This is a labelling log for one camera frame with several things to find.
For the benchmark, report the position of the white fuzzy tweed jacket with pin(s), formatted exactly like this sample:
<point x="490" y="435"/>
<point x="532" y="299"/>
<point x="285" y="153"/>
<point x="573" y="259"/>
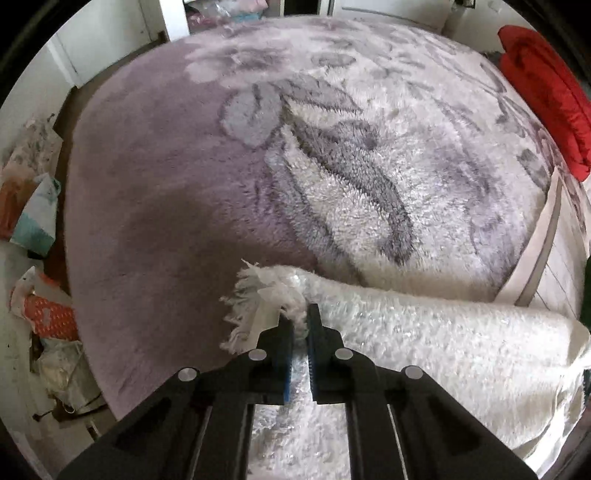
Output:
<point x="517" y="370"/>

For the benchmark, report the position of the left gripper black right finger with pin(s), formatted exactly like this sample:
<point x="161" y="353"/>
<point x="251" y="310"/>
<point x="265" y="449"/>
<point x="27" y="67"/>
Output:
<point x="402" y="424"/>

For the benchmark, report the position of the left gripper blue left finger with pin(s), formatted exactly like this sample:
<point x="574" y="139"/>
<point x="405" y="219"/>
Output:
<point x="195" y="425"/>

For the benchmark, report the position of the clutter bags on floor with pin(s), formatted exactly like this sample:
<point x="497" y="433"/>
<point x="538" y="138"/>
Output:
<point x="29" y="206"/>

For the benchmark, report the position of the red quilt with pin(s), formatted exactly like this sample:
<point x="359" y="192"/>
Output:
<point x="549" y="87"/>

